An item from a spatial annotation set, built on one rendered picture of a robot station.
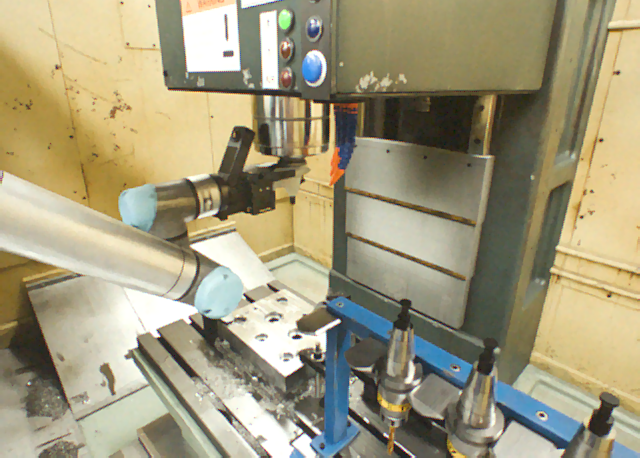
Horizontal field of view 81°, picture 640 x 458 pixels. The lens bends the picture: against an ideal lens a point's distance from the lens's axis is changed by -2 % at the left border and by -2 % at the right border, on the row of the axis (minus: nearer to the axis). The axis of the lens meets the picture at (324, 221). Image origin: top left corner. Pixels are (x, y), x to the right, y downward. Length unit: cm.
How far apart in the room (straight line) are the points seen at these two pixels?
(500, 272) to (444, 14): 74
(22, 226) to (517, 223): 99
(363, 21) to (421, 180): 72
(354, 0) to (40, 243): 41
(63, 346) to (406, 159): 129
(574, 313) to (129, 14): 188
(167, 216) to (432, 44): 47
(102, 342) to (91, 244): 112
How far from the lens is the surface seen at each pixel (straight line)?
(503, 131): 106
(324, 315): 67
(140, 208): 65
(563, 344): 159
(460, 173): 106
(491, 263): 114
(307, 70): 45
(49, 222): 48
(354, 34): 45
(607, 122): 136
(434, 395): 55
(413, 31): 54
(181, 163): 181
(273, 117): 74
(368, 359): 58
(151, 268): 53
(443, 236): 114
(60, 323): 167
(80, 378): 154
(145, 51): 175
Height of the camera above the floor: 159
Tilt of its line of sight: 20 degrees down
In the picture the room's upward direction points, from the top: 1 degrees clockwise
